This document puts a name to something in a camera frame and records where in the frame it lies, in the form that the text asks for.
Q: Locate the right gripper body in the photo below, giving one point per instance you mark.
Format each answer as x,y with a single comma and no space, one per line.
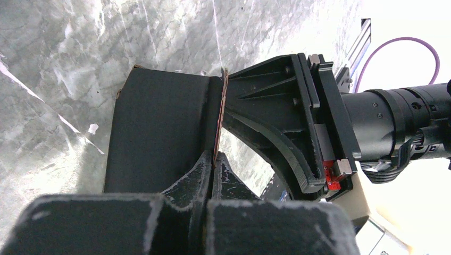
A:
338,142

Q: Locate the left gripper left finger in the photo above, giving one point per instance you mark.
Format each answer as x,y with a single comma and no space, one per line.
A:
170,222

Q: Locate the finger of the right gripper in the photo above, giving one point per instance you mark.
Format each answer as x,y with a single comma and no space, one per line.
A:
269,106

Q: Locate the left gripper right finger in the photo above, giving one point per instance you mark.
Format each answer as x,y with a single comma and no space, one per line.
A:
254,226

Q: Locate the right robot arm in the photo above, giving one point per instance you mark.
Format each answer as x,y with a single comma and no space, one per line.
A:
394,127

